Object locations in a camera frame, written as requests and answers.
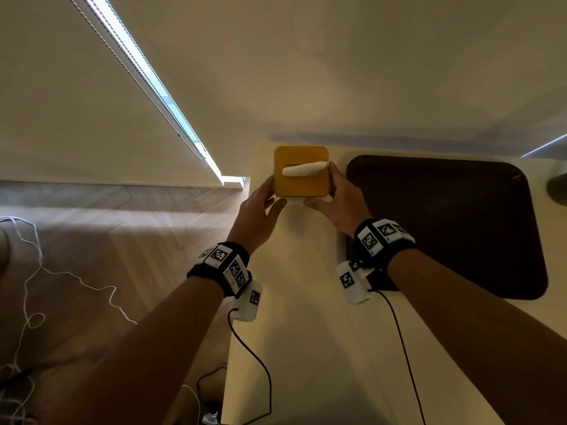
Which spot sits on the person's right hand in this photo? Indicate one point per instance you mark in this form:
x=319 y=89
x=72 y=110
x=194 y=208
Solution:
x=345 y=207

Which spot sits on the person's left thumb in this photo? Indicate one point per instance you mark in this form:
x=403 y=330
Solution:
x=277 y=208

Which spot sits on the dark brown tray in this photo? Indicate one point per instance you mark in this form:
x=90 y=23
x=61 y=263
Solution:
x=447 y=216

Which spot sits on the person's right forearm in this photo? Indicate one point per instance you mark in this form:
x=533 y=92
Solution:
x=478 y=331

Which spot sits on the person's right thumb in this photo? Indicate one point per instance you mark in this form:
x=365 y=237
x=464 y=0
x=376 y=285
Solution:
x=316 y=202

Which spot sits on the black wristband with marker tags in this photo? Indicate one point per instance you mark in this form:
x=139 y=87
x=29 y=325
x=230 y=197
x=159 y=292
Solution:
x=381 y=243
x=221 y=265

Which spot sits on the white tissue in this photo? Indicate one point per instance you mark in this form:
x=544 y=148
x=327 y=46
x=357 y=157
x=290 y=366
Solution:
x=304 y=169

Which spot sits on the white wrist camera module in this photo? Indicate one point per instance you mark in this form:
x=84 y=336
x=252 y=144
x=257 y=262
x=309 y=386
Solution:
x=352 y=283
x=249 y=303

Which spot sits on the dark round object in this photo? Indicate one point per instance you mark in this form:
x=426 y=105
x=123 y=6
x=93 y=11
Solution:
x=559 y=189

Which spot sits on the tissue box with yellow lid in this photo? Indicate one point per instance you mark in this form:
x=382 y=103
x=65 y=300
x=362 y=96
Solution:
x=301 y=184

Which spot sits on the person's left hand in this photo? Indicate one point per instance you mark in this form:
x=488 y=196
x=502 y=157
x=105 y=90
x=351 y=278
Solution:
x=252 y=221

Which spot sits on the person's left forearm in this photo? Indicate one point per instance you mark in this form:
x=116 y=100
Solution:
x=146 y=354

